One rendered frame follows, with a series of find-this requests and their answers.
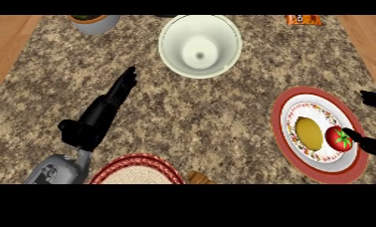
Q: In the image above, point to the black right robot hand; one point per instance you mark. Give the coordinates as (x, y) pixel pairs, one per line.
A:
(364, 139)

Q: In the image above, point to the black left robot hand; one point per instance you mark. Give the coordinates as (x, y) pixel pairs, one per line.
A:
(97, 118)

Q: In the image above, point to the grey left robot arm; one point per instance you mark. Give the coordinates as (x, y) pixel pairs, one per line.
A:
(59, 169)

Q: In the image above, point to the red tomato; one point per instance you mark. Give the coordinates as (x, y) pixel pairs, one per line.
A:
(338, 139)

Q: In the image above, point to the red-rimmed white plate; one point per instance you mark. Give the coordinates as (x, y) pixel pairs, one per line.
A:
(317, 134)

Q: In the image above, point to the white bowl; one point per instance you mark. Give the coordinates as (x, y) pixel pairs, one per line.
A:
(199, 46)

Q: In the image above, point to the red-rimmed woven placemat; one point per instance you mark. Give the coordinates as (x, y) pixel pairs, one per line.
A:
(137, 172)

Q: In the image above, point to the brown wooden block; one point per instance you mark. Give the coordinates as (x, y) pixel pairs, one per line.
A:
(199, 178)

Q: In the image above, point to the grey plant pot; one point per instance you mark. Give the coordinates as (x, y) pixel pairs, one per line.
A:
(94, 24)

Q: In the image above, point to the orange snack packet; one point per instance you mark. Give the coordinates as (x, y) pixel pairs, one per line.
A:
(302, 20)

